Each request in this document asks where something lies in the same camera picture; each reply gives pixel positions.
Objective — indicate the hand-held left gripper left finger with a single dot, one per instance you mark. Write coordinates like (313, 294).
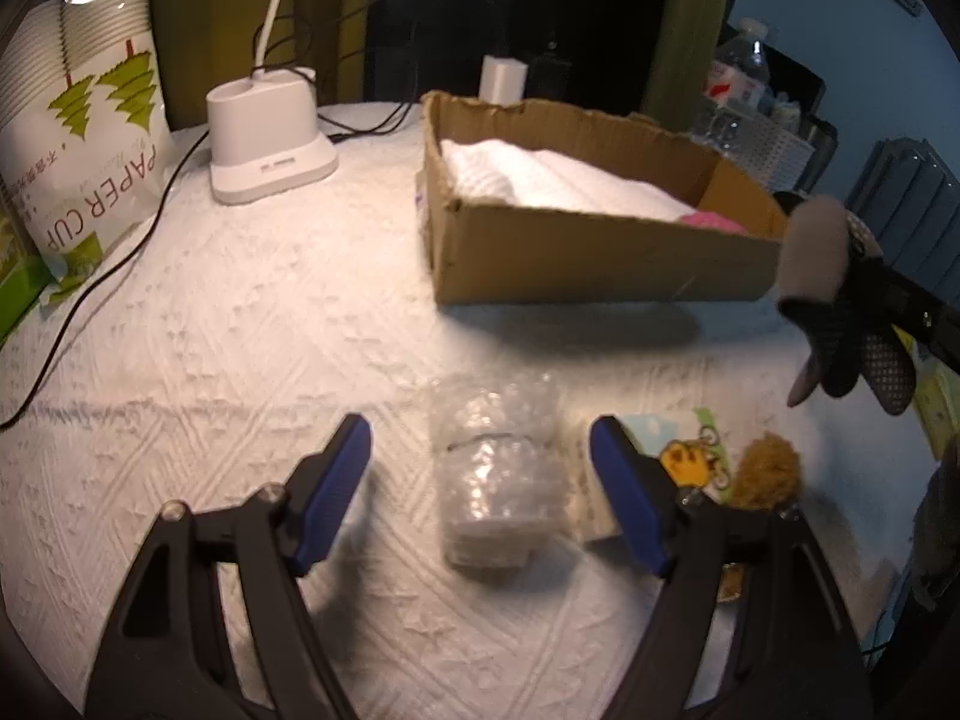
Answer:
(334, 495)

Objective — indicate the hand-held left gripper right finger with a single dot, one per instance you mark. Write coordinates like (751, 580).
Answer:
(630, 495)

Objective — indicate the white desk lamp base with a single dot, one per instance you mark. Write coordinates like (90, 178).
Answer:
(262, 142)

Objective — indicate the paper cup pack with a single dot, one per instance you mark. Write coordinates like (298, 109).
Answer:
(82, 127)

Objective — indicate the pink plush toy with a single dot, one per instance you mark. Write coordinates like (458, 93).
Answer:
(712, 222)

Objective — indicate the grey padded headboard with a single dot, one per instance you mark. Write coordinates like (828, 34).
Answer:
(911, 187)

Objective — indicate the white charger plug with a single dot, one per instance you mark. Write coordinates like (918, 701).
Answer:
(504, 79)

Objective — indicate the white embossed tablecloth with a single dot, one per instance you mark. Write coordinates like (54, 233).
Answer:
(262, 360)

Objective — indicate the green printed package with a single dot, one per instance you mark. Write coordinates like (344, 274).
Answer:
(15, 285)

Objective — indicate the brown plush bear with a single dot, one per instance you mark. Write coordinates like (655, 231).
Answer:
(766, 472)

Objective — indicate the yellow paper sheet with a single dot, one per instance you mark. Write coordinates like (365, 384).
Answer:
(930, 405)

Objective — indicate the cardboard box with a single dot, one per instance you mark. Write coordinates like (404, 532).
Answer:
(600, 262)

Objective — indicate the dark glass sliding door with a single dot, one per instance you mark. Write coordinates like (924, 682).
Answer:
(540, 0)

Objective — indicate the clear bubble wrap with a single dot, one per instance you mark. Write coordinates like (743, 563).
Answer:
(495, 480)

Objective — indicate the grey knit glove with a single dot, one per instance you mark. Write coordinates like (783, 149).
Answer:
(817, 270)

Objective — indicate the white plastic basket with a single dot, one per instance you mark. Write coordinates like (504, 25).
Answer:
(780, 146)

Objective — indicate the yellow curtain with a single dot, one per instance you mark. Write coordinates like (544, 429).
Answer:
(686, 22)
(225, 15)

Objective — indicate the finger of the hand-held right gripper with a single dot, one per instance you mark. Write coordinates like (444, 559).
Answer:
(919, 311)

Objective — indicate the black power adapter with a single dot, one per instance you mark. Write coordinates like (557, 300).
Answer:
(549, 75)

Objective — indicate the clear water bottle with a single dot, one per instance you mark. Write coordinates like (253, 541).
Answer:
(739, 82)

